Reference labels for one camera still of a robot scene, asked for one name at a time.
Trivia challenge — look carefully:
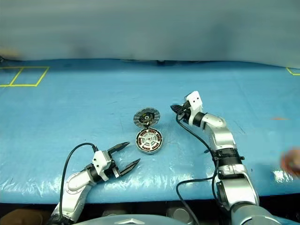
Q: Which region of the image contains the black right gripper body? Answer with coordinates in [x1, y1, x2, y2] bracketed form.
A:
[179, 99, 192, 123]

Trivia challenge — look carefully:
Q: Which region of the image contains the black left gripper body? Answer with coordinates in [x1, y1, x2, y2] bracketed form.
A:
[106, 150, 121, 180]

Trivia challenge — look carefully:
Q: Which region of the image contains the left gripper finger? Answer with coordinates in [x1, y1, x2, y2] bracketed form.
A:
[119, 158, 142, 177]
[108, 141, 131, 156]

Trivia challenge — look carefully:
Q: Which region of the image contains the silver finned motor end cap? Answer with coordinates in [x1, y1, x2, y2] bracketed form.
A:
[133, 107, 161, 128]

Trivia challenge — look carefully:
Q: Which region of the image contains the motor stator with copper windings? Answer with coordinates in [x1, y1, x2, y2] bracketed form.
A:
[135, 126, 165, 155]

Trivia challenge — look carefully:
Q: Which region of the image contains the blurred person hand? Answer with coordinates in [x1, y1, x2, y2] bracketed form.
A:
[280, 146, 300, 180]

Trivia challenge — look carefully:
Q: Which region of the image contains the grey rounded shape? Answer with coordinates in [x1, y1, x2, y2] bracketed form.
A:
[166, 206, 191, 220]
[101, 207, 128, 218]

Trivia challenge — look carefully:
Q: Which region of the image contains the blue plastic table cover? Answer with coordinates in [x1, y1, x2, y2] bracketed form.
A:
[0, 58, 300, 205]

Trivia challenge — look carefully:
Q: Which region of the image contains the grey robot torso with logo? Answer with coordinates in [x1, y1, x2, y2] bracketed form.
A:
[79, 214, 195, 225]

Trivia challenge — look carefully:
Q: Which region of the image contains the brown rounded shape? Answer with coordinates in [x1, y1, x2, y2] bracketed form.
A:
[4, 208, 51, 225]

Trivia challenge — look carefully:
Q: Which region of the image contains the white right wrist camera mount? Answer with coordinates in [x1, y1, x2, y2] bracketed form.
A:
[186, 91, 203, 126]

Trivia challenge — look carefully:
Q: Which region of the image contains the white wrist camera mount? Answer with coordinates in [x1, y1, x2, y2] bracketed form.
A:
[186, 91, 203, 126]
[91, 150, 112, 182]

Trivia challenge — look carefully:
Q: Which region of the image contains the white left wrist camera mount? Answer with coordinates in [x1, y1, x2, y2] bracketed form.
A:
[91, 150, 112, 182]

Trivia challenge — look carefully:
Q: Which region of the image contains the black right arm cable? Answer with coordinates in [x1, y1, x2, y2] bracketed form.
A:
[175, 112, 220, 225]

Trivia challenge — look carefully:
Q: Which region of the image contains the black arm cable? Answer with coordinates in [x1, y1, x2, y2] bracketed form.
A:
[59, 142, 99, 225]
[175, 112, 220, 225]

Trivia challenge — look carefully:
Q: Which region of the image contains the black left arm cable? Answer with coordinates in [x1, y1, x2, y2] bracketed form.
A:
[59, 142, 99, 225]

